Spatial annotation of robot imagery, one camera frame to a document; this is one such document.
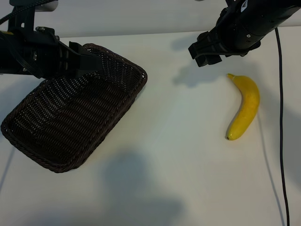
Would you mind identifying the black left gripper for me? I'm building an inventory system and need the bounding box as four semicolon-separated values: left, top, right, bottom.
10;26;105;80

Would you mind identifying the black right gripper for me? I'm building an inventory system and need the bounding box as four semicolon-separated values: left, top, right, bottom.
188;4;263;68

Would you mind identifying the yellow banana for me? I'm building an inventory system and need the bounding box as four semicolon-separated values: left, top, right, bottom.
226;73;261;141

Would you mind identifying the dark brown woven basket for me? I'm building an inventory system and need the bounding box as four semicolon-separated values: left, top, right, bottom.
0;43;148;174

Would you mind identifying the black flat cable loop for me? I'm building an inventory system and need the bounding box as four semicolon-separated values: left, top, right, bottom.
9;40;42;74

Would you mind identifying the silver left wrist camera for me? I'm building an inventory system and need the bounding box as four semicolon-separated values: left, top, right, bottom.
34;0;59;12

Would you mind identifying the black braided cable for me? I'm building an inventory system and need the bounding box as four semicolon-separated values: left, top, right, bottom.
0;3;32;25

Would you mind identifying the thin black cable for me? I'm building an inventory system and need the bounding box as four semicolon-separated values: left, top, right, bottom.
274;26;290;226

